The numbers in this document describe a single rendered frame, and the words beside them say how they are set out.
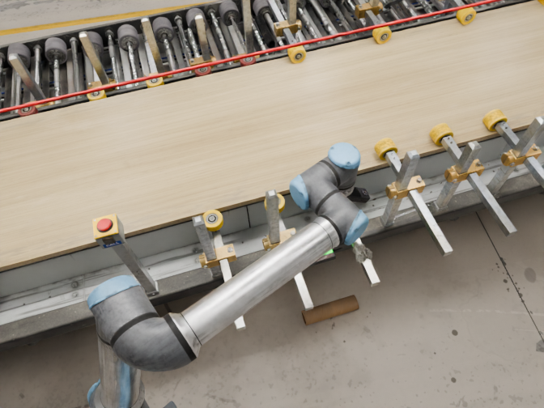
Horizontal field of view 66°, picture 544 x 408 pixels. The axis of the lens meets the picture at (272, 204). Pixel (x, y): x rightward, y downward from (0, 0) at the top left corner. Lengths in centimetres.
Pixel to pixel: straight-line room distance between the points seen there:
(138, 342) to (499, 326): 206
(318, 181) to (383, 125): 86
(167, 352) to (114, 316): 14
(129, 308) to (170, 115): 119
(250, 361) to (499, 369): 127
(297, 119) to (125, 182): 79
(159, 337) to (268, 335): 147
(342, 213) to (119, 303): 56
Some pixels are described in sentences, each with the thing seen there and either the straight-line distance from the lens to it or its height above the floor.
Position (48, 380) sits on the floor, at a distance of 262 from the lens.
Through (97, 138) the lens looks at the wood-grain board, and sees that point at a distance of 202.
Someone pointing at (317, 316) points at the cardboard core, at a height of 7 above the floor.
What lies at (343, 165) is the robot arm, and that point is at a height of 138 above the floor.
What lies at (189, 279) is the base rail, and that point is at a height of 70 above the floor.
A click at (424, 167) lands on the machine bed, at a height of 72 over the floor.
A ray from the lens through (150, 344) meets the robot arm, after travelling 94.
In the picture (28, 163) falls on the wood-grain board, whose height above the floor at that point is 90.
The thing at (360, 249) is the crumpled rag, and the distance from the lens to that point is 159.
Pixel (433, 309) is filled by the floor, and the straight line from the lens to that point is 253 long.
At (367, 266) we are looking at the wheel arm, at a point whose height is 86.
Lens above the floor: 228
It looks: 58 degrees down
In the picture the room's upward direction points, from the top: 4 degrees counter-clockwise
